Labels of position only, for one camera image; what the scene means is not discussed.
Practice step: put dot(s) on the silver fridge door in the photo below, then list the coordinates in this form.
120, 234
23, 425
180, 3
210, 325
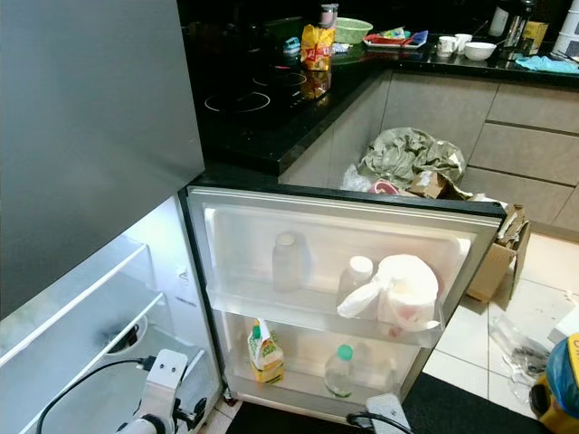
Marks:
353, 226

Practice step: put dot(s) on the silver fridge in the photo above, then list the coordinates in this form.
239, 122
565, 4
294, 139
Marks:
90, 136

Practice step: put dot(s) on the yellow bottle green cap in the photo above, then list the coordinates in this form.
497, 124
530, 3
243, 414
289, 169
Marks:
265, 354

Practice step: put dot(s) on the short clear door bin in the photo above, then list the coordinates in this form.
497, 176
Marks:
289, 396

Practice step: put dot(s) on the clear bottle green cap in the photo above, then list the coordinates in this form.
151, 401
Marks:
339, 372

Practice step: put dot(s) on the long clear door bin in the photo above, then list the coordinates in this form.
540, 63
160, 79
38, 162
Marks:
308, 307

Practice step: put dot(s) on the clear plastic bottle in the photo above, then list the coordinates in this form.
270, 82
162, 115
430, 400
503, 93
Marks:
289, 262

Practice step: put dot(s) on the white capped clear bottle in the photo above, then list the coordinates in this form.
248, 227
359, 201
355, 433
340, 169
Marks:
355, 278

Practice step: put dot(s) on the white tied plastic bag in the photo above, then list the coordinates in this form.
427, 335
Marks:
403, 289

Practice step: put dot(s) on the dark blue carpet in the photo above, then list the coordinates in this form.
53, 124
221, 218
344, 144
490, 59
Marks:
461, 416

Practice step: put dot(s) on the red pink package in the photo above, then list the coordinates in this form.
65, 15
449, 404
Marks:
384, 187

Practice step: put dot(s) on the black kitchen counter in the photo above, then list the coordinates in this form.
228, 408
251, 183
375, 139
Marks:
253, 117

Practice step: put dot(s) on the clear crumpled plastic wrap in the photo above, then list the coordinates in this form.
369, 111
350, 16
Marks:
520, 348

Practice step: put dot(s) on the small brown cardboard box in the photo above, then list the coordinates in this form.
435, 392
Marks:
434, 183

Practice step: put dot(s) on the yellow blue round object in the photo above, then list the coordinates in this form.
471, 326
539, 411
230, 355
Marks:
561, 380

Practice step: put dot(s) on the small blue object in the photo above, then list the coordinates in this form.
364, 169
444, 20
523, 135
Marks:
291, 45

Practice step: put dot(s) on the yellow snack bag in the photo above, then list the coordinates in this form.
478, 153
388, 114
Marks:
317, 47

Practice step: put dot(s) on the green plastic basket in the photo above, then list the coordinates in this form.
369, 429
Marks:
355, 29

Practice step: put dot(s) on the grey kitchen cabinets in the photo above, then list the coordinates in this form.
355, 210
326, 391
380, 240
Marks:
507, 136

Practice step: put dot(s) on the pink lidded bottle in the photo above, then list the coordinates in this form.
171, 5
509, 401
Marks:
328, 14

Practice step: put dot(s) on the red tray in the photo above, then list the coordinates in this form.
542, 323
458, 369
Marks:
393, 40

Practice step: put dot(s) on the white cup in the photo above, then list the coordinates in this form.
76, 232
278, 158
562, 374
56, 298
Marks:
447, 45
464, 40

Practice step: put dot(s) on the white bowl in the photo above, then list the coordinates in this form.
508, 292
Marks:
479, 51

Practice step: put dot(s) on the teal cloth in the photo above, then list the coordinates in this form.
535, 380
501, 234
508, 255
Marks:
547, 64

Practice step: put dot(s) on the black silver kettle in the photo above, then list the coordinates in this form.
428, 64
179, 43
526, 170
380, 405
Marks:
514, 23

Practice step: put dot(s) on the dark bottle yellow label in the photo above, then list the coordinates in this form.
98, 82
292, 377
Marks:
536, 36

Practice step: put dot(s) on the white container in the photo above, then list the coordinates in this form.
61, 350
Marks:
568, 32

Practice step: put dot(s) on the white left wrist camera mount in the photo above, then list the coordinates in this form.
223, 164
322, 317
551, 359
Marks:
166, 380

